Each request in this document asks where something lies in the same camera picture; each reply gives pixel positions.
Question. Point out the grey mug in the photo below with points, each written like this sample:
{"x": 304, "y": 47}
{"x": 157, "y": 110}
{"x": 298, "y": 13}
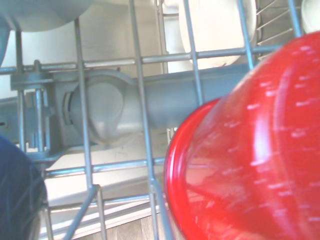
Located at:
{"x": 42, "y": 15}

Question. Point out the red speckled enamel mug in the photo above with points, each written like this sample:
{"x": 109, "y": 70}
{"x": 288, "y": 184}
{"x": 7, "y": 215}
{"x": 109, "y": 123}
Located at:
{"x": 250, "y": 150}

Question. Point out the white plate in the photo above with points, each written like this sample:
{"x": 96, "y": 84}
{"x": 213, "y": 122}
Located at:
{"x": 217, "y": 30}

